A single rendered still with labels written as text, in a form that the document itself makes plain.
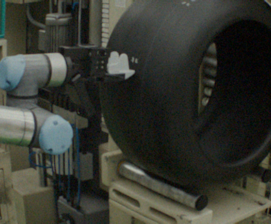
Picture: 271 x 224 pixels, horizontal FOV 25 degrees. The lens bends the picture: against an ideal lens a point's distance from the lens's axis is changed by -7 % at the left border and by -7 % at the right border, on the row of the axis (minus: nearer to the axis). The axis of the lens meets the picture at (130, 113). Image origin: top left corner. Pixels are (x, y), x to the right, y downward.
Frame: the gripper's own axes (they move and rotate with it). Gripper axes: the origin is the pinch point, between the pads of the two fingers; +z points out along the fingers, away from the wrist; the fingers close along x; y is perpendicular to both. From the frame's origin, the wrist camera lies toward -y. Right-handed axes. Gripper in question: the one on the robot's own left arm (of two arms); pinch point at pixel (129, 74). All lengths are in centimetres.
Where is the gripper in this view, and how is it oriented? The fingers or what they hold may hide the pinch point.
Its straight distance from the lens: 157.1
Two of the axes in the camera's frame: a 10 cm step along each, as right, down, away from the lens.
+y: 0.8, -9.7, -2.2
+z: 7.8, -0.7, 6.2
